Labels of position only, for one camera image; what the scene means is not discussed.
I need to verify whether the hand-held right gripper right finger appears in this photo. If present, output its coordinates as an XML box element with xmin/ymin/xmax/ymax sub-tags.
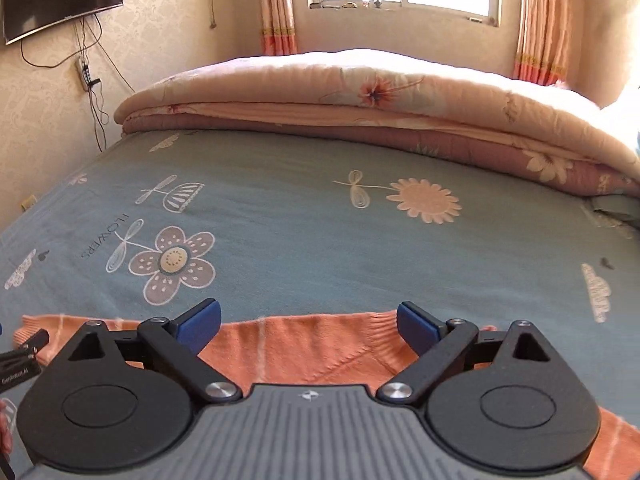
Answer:
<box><xmin>375</xmin><ymin>301</ymin><xmax>554</xmax><ymax>407</ymax></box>

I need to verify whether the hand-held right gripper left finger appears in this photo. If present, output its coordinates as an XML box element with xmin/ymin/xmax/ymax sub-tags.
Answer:
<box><xmin>66</xmin><ymin>298</ymin><xmax>244</xmax><ymax>404</ymax></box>

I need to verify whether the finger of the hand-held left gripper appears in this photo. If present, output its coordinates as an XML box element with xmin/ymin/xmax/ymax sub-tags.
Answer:
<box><xmin>12</xmin><ymin>329</ymin><xmax>52</xmax><ymax>361</ymax></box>

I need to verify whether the orange striped sweater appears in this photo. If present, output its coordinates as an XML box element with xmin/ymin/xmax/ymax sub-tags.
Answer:
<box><xmin>12</xmin><ymin>310</ymin><xmax>640</xmax><ymax>480</ymax></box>

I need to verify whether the person's left hand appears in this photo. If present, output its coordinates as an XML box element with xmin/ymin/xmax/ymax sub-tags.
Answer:
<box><xmin>0</xmin><ymin>398</ymin><xmax>16</xmax><ymax>454</ymax></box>

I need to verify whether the blue floral bed sheet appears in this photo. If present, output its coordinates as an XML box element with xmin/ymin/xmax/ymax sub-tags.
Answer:
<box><xmin>0</xmin><ymin>127</ymin><xmax>640</xmax><ymax>463</ymax></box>

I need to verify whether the folded pink floral quilt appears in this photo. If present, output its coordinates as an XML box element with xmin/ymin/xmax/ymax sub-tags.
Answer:
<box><xmin>113</xmin><ymin>48</ymin><xmax>640</xmax><ymax>199</ymax></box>

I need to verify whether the flat grey-green pillow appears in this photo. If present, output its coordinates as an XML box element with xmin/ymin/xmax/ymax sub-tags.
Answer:
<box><xmin>589</xmin><ymin>194</ymin><xmax>640</xmax><ymax>232</ymax></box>

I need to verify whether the white power strip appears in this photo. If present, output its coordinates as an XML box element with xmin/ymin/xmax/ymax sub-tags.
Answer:
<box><xmin>74</xmin><ymin>56</ymin><xmax>94</xmax><ymax>93</ymax></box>

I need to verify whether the pink striped curtain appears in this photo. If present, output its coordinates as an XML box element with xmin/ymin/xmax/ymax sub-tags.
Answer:
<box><xmin>249</xmin><ymin>0</ymin><xmax>299</xmax><ymax>57</ymax></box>
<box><xmin>513</xmin><ymin>0</ymin><xmax>572</xmax><ymax>87</ymax></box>

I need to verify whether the black power cable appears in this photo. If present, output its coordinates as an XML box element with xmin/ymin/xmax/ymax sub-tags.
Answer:
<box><xmin>81</xmin><ymin>14</ymin><xmax>137</xmax><ymax>154</ymax></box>

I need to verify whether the black television cable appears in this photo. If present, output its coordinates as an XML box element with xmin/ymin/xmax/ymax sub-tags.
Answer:
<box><xmin>19</xmin><ymin>14</ymin><xmax>87</xmax><ymax>69</ymax></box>

